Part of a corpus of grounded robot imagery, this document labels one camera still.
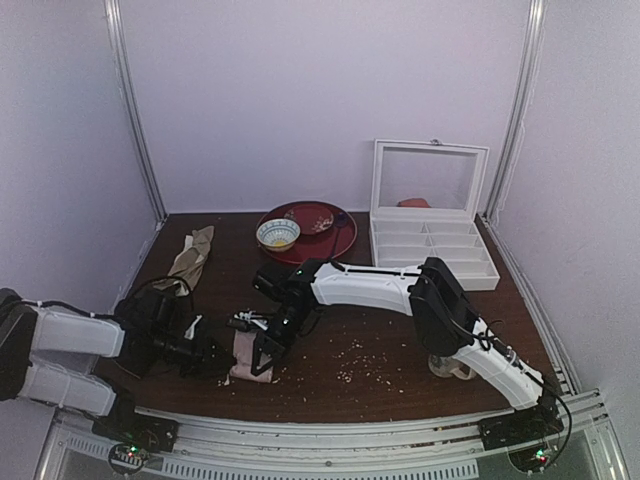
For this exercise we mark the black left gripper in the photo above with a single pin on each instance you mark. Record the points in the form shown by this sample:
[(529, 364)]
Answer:
[(201, 356)]

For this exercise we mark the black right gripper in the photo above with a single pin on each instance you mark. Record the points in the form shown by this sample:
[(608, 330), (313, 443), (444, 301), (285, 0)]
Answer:
[(275, 340)]

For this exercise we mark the pink and cream underwear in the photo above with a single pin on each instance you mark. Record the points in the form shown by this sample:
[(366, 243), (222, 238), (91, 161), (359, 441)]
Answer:
[(243, 354)]

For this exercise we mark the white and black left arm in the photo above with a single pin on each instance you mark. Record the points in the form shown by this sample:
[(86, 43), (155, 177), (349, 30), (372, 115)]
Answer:
[(33, 330)]

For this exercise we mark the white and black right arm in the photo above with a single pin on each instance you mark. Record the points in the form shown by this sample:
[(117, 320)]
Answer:
[(445, 322)]

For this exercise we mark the black striped garment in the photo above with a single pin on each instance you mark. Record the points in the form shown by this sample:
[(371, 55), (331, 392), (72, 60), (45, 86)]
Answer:
[(135, 365)]

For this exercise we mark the yellow and blue patterned bowl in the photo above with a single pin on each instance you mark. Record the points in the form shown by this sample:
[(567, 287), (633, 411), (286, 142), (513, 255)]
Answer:
[(278, 235)]

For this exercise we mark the beige crumpled cloth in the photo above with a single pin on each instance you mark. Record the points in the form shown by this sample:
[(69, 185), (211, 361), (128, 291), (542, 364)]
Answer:
[(188, 265)]

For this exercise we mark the small red floral dish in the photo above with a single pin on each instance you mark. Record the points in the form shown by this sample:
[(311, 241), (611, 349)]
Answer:
[(312, 219)]

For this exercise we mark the purple spoon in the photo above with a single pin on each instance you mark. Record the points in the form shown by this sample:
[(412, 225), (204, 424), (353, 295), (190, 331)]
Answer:
[(340, 221)]

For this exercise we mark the red object behind box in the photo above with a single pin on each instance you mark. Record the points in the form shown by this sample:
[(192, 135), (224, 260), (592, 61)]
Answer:
[(413, 203)]

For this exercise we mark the beige mug with blue design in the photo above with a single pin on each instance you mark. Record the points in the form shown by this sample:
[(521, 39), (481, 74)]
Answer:
[(448, 367)]

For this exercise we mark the white compartment box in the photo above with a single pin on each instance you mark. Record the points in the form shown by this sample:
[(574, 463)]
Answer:
[(450, 177)]

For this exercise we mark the aluminium front rail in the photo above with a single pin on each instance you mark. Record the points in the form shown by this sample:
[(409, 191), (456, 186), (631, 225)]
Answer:
[(439, 448)]

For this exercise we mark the left aluminium frame post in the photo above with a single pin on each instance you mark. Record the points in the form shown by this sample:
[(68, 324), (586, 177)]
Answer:
[(117, 40)]

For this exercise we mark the aluminium frame post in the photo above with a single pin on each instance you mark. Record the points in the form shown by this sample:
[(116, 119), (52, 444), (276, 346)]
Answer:
[(117, 40), (526, 78)]

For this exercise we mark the right aluminium frame post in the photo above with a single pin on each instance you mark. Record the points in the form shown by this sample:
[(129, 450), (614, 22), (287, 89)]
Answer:
[(526, 78)]

